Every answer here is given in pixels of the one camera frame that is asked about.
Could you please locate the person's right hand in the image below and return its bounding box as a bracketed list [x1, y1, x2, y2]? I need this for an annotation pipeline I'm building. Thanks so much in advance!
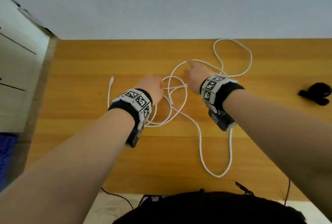
[183, 59, 216, 95]

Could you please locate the person's left hand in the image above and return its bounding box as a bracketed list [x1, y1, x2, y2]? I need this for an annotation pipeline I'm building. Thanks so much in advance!
[134, 74, 165, 106]

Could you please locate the white cable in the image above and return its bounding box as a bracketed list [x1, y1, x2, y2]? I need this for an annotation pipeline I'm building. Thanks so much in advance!
[107, 38, 253, 178]

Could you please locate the black strap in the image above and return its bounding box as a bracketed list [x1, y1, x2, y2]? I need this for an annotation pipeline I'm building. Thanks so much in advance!
[297, 82, 332, 106]

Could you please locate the person's left forearm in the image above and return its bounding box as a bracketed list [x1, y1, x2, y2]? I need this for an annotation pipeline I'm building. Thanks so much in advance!
[0, 108, 135, 224]

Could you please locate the person's right forearm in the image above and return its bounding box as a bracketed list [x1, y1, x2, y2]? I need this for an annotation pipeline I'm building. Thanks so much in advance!
[222, 89, 332, 222]

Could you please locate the person's black shirt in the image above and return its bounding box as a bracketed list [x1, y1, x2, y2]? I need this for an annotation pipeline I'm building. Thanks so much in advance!
[112, 189, 308, 224]

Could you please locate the black right wristband with markers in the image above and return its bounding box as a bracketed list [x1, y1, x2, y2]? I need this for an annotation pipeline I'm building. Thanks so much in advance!
[200, 75, 245, 113]

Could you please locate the black wristband with markers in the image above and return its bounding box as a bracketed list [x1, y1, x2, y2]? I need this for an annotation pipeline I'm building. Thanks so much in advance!
[200, 75, 245, 113]
[108, 88, 154, 130]

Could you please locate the black left wristband with markers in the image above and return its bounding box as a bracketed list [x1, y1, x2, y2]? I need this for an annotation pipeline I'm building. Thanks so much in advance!
[108, 88, 154, 130]

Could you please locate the white drawer cabinet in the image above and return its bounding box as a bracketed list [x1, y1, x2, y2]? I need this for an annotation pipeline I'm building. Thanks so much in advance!
[0, 0, 51, 133]

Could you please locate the blue cloth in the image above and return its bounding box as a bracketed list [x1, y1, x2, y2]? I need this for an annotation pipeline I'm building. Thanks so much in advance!
[0, 133, 19, 193]

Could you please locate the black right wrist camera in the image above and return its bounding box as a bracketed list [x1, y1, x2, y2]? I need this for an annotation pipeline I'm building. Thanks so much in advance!
[208, 109, 237, 132]

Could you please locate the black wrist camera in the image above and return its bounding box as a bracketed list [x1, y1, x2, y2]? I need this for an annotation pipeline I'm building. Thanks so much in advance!
[125, 121, 148, 149]
[208, 109, 237, 132]

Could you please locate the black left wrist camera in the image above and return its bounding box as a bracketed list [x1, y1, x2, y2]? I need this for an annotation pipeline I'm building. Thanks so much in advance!
[125, 121, 148, 149]

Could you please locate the black left camera cable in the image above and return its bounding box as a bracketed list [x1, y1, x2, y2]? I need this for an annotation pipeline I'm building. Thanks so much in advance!
[101, 188, 134, 210]

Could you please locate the black camera cable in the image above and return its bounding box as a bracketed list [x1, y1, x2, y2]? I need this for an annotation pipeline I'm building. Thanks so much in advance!
[101, 188, 134, 210]
[284, 179, 291, 206]

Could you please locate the black right camera cable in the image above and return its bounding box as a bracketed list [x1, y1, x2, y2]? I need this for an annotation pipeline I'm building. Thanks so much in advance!
[284, 179, 291, 206]

